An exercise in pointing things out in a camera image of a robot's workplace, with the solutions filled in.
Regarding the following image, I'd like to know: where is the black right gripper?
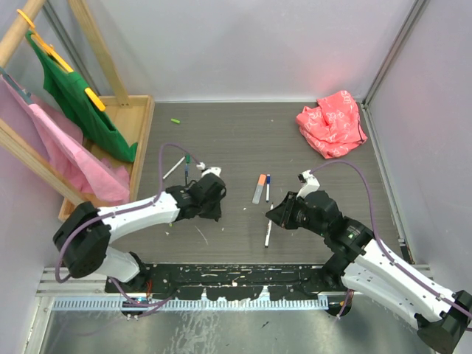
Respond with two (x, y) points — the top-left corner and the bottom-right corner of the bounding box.
(266, 191), (327, 237)

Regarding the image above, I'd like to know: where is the white pen with black end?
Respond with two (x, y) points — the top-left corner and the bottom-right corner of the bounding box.
(264, 203), (274, 249)

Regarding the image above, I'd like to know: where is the grey highlighter with orange tip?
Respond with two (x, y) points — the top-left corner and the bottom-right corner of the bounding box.
(251, 184), (264, 204)

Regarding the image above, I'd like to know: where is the white marker with blue end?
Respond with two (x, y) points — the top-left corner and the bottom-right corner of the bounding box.
(265, 183), (270, 203)

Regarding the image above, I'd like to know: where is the orange highlighter cap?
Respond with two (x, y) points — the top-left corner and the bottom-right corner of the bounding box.
(257, 174), (267, 186)

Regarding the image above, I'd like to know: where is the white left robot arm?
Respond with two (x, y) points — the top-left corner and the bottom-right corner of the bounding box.
(53, 167), (226, 292)

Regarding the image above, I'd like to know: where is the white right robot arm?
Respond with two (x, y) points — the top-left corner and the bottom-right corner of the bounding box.
(265, 191), (471, 353)

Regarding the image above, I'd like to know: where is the dark blue pen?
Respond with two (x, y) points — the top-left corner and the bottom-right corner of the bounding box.
(184, 163), (189, 186)

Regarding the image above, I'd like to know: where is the white marker with green end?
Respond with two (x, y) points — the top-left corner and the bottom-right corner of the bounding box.
(162, 156), (186, 180)

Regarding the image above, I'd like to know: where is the coral patterned cloth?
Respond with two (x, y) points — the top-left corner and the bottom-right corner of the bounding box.
(296, 90), (367, 159)

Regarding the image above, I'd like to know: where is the wooden rack base tray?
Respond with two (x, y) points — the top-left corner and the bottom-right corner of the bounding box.
(49, 88), (154, 207)

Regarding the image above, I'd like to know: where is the pink cloth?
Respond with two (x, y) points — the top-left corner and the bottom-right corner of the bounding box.
(1, 77), (130, 205)

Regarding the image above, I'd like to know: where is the green cloth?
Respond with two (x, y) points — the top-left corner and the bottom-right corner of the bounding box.
(25, 31), (138, 162)

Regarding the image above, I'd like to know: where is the blue-grey clothes hanger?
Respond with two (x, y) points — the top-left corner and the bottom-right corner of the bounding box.
(0, 67), (34, 105)

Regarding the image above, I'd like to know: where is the yellow clothes hanger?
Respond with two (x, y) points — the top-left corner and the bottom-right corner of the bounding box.
(16, 9), (105, 111)

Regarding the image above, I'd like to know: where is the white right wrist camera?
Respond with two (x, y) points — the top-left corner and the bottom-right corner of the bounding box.
(296, 170), (320, 198)

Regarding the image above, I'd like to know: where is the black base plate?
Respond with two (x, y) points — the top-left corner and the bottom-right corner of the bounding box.
(119, 263), (347, 301)

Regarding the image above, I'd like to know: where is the grey slotted cable duct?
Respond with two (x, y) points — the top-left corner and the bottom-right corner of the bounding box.
(52, 296), (329, 311)

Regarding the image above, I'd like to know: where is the aluminium frame post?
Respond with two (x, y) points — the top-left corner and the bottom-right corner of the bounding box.
(361, 0), (431, 108)

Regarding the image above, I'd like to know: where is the wooden rack frame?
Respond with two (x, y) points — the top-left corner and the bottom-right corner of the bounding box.
(1, 10), (137, 206)

